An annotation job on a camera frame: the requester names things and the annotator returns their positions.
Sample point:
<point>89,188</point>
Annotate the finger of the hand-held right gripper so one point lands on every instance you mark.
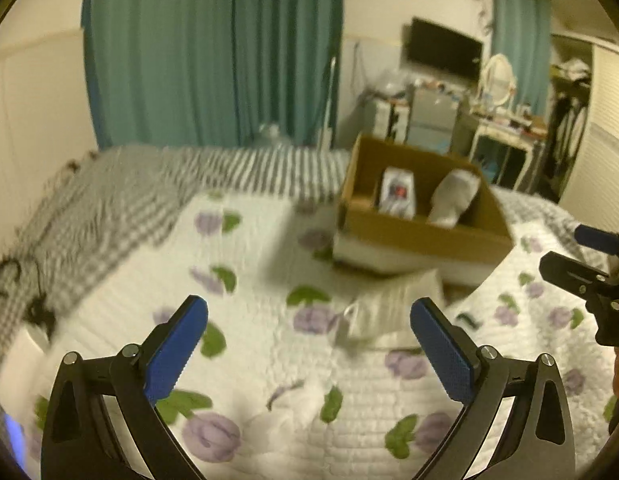
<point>564,269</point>
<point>595,239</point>

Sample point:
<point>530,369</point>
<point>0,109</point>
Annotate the brown cardboard box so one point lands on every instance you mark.
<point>429,245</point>

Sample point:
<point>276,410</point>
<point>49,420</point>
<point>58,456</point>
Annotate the white floral blanket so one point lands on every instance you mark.
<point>269,280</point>

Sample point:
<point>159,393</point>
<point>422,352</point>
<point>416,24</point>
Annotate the white fluffy cloth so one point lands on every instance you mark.
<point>289,405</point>

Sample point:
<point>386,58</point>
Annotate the silver mini fridge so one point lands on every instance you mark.
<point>432,117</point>

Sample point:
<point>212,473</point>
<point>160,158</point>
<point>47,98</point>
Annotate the white louvered closet door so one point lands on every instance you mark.
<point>607,130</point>

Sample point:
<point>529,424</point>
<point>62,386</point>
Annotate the narrow teal curtain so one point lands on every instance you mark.
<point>519,45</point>

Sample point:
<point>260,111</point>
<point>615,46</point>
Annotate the white dressing table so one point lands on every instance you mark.
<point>507,142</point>

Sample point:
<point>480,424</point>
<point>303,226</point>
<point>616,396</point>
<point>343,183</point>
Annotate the white printed packet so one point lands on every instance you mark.
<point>397,192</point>

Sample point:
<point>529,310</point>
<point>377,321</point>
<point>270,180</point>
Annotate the grey striped blanket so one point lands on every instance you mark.
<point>124,195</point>

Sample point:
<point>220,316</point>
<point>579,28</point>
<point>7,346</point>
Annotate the wide teal curtain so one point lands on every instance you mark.
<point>214,50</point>

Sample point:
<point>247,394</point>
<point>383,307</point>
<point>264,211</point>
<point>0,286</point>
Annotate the white small cabinet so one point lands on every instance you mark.
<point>387,117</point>

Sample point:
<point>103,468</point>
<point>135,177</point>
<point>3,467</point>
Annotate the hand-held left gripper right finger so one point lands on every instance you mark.
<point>442,355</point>

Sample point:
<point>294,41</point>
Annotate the black wall television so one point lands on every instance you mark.
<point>442,49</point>

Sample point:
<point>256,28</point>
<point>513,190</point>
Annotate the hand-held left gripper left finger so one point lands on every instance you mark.
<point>177,345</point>

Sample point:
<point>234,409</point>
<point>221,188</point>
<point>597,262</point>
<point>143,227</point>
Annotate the oval white vanity mirror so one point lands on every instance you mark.
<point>497,79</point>

